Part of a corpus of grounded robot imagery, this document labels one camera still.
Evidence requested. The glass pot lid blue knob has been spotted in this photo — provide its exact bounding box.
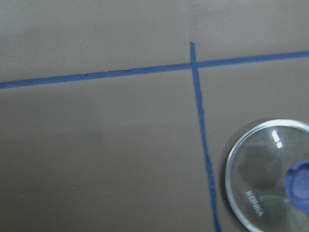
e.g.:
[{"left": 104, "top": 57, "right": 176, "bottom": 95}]
[{"left": 225, "top": 119, "right": 309, "bottom": 232}]

